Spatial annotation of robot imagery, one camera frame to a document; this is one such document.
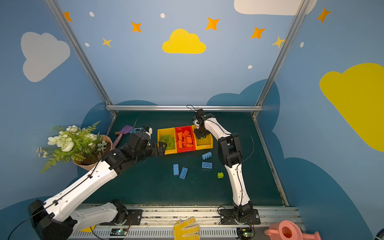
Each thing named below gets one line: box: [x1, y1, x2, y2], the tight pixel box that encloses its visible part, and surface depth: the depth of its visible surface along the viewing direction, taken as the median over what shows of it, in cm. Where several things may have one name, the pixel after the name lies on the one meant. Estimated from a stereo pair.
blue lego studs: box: [173, 163, 179, 176], surface depth 92 cm
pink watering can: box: [264, 220, 322, 240], surface depth 63 cm
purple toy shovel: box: [113, 125, 133, 148], surface depth 110 cm
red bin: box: [174, 125, 196, 154], surface depth 99 cm
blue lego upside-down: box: [179, 167, 189, 180], surface depth 90 cm
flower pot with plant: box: [36, 121, 113, 173], surface depth 71 cm
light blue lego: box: [201, 151, 212, 160], surface depth 97 cm
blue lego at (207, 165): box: [201, 162, 213, 169], surface depth 94 cm
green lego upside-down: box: [160, 134, 170, 143], surface depth 106 cm
